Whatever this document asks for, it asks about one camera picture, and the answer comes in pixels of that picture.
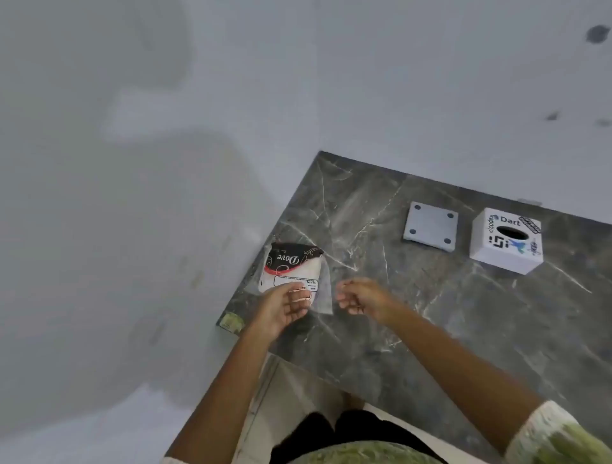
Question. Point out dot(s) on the person's right hand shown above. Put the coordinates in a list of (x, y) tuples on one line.
[(370, 301)]

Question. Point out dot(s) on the person's left hand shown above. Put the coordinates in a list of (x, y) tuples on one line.
[(275, 310)]

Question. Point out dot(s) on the person's left fingers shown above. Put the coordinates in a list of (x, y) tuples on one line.
[(299, 301)]

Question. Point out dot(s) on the person's right fingers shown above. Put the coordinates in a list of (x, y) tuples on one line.
[(348, 296)]

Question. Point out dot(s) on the white and black packet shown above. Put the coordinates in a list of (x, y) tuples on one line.
[(291, 267)]

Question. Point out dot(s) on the person's right forearm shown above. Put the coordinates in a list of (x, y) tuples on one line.
[(459, 368)]

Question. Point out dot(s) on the person's left forearm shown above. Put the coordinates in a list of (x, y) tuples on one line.
[(224, 401)]

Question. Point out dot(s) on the green sticker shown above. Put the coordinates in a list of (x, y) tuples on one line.
[(233, 323)]

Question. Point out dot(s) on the grey square plate with holes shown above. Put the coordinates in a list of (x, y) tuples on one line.
[(430, 227)]

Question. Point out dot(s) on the black trousers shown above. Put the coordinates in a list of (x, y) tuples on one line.
[(363, 425)]

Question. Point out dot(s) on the white box with stickers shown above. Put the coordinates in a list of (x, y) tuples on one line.
[(504, 241)]

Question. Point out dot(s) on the green patterned shirt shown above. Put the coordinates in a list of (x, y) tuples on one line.
[(564, 440)]

